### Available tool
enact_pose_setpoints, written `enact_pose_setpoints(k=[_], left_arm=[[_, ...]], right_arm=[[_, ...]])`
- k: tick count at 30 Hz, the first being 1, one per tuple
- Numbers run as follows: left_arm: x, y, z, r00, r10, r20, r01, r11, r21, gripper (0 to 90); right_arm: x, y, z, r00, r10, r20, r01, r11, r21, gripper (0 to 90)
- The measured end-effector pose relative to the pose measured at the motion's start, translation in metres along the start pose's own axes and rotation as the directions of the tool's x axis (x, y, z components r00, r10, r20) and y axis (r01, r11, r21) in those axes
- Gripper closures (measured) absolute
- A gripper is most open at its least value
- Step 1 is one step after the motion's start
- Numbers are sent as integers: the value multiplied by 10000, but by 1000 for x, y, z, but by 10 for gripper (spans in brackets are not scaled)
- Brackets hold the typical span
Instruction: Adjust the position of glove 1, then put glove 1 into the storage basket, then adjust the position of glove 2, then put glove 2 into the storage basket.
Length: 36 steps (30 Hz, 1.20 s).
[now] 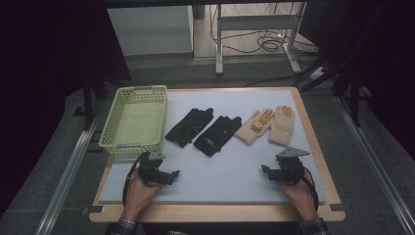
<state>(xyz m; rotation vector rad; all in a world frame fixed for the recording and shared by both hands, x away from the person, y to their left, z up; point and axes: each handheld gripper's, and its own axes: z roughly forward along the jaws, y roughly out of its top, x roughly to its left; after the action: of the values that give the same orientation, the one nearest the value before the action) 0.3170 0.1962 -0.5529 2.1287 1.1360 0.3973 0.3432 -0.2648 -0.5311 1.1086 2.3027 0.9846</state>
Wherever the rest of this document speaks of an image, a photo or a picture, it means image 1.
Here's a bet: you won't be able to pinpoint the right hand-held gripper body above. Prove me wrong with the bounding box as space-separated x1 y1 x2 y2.
275 146 311 184

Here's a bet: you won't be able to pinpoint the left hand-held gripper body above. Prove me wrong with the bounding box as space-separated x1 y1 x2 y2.
137 148 166 188

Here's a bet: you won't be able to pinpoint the yellow-green plastic basket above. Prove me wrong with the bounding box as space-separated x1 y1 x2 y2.
98 84 168 156

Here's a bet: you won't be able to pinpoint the black fingerless glove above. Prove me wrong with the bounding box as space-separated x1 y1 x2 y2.
193 115 243 158
164 107 214 149

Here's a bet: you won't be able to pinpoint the person's left hand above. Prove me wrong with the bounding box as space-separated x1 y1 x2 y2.
120 177 163 223

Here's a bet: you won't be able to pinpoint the person's right hand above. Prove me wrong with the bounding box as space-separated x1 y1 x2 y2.
281 175 319 221

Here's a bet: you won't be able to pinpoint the beige knit glove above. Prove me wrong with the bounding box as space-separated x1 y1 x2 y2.
268 105 296 147
234 109 275 146

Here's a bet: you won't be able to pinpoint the wooden table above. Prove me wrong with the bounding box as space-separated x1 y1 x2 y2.
88 85 346 224

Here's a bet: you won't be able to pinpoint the person's left plaid sleeve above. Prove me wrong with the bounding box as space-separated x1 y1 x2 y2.
109 217 139 235

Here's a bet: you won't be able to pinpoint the person's plaid sleeve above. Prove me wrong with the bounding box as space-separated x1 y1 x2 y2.
109 217 139 235
297 217 331 235

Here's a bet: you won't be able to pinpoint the person's right plaid sleeve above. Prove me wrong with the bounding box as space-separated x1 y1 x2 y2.
297 217 331 235

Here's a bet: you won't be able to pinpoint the black stand legs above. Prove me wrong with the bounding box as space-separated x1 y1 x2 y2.
80 76 111 131

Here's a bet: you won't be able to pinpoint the black tripod legs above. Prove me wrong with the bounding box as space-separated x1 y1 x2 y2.
293 48 364 128

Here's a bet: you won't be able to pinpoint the white cabinet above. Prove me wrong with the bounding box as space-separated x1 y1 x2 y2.
107 5 195 57

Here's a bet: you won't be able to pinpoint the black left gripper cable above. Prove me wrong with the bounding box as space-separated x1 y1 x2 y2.
121 152 149 208

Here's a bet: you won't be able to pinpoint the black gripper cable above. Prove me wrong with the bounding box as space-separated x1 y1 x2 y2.
121 152 149 208
301 165 320 213

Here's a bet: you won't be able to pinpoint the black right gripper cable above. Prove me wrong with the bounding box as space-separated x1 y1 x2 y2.
301 165 320 213

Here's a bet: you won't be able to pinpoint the metal floor rail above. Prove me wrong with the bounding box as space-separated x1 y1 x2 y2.
33 97 111 235
335 95 415 235

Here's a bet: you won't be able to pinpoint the tangled black floor cables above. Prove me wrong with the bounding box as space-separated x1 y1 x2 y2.
208 3 320 56

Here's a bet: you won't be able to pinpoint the white metal frame stand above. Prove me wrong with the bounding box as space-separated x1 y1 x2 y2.
214 2 307 76

